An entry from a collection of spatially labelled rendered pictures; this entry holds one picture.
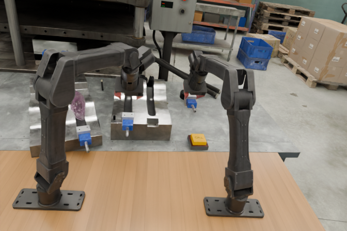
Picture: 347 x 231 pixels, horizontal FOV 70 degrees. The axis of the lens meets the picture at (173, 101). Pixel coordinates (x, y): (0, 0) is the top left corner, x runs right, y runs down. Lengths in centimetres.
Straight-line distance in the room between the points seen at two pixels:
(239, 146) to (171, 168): 32
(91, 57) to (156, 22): 113
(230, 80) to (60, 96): 48
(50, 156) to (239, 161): 55
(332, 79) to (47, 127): 443
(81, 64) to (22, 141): 57
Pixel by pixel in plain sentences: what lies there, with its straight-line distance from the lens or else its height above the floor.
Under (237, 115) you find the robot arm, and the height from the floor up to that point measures 112.
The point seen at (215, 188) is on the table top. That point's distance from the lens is 99.
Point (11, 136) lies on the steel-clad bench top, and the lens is 122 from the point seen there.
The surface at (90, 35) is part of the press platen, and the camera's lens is 177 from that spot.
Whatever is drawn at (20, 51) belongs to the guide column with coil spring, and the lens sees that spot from 188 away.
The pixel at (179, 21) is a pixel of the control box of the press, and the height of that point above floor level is 115.
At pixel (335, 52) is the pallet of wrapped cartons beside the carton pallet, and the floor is 63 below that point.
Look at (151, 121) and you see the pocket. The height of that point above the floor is 87.
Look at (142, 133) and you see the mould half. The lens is 110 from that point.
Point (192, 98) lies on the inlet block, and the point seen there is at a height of 95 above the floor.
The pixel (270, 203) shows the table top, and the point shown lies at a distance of 102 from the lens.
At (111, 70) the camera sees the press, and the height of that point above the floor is 79.
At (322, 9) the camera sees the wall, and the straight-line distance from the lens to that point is 854.
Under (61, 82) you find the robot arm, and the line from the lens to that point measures 66.
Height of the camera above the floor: 150
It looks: 29 degrees down
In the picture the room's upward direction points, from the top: 9 degrees clockwise
